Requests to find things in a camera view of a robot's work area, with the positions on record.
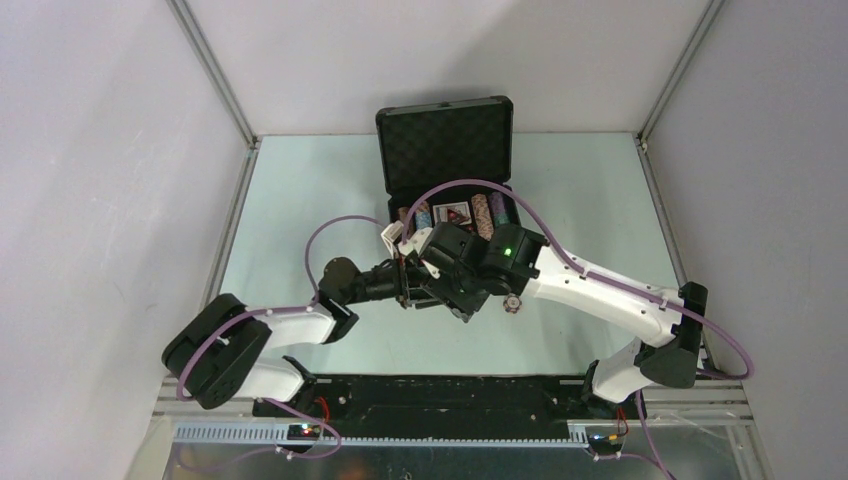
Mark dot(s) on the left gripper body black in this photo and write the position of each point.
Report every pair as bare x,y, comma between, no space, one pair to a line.
403,285

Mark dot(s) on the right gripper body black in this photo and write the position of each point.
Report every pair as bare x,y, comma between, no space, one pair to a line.
454,291

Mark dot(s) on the poker chip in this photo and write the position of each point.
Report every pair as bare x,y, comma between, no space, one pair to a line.
512,304

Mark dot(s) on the blue playing card deck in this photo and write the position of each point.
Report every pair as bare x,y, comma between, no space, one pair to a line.
464,206

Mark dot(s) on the black poker set case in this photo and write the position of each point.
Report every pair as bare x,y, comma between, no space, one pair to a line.
423,146

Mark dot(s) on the black triangular all-in marker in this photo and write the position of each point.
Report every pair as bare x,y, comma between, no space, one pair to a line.
454,215

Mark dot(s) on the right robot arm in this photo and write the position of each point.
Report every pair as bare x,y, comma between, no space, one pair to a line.
666,344

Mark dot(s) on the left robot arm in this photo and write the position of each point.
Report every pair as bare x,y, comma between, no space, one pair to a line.
221,353

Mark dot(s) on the pink brown chip stack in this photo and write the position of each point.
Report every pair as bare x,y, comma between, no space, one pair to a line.
482,215

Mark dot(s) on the orange blue chip stack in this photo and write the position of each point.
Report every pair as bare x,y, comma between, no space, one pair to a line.
423,217

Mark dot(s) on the purple chip stack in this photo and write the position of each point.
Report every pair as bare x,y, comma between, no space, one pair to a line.
498,209

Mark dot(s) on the brown teal chip stack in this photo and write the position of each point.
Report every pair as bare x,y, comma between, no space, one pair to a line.
402,213

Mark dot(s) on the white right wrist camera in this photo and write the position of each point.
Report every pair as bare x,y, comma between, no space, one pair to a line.
414,246

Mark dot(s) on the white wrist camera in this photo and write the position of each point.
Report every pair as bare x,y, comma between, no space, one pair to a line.
414,246
390,236

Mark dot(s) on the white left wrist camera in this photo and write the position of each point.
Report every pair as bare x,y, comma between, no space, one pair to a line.
390,236

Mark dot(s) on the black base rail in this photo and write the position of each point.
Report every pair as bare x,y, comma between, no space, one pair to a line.
418,407

